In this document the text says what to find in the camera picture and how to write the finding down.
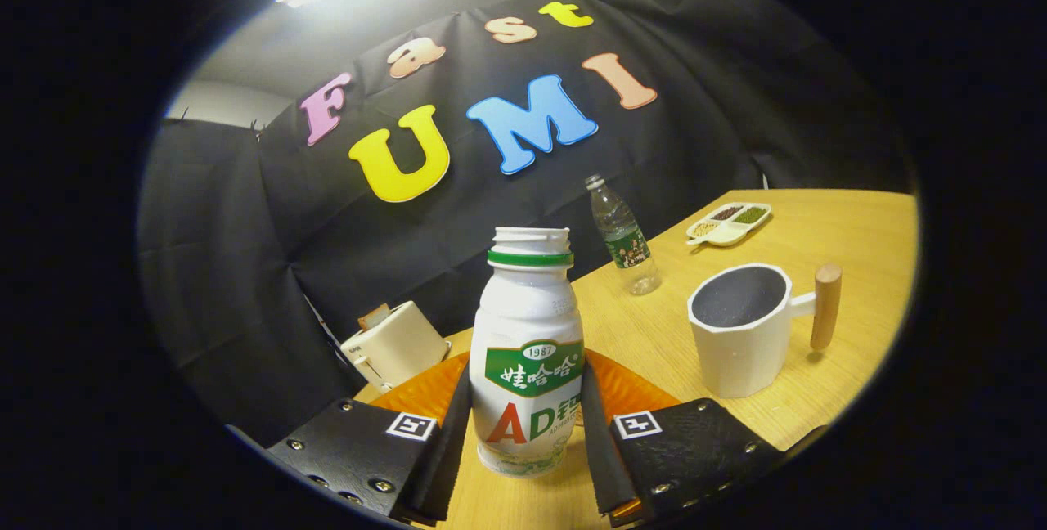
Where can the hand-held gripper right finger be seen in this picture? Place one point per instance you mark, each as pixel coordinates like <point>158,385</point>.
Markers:
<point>601,464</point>

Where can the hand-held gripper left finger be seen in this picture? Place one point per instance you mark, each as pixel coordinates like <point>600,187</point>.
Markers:
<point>446,456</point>

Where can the white juice bottle green label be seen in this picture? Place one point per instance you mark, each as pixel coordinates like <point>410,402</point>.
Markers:
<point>523,309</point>

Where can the clear plastic water bottle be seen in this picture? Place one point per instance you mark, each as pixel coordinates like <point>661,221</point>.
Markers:
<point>626,244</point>

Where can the cream toaster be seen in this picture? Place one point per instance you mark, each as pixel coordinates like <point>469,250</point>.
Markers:
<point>402,348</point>

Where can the wooden table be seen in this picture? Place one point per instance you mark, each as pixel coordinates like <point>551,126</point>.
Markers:
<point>638,334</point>

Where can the toast slice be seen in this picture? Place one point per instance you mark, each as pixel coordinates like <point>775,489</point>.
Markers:
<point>374,316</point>

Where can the white divided dish with beans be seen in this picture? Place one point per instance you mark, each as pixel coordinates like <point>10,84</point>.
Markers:
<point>724,231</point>

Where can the black backdrop cloth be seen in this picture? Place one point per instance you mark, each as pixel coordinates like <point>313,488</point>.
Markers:
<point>245,268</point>

